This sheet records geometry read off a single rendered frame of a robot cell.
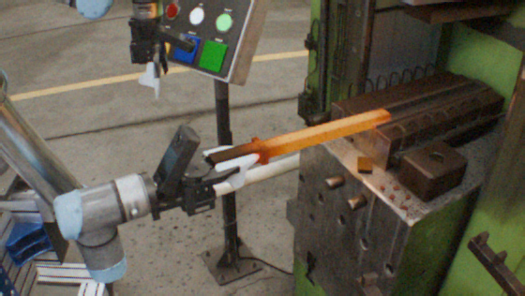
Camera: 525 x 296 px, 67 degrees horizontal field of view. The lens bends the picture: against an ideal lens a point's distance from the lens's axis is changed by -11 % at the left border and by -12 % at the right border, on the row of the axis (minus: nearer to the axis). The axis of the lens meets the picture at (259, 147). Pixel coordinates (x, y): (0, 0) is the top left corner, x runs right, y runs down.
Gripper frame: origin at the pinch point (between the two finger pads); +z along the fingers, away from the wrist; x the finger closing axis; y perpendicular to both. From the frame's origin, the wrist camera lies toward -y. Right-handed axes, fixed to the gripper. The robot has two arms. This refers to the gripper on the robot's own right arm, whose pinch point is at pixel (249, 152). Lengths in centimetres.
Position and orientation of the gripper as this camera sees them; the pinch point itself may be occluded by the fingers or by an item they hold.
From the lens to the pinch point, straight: 80.3
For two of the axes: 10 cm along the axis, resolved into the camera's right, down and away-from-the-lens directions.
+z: 8.8, -2.6, 4.0
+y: -0.1, 8.3, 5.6
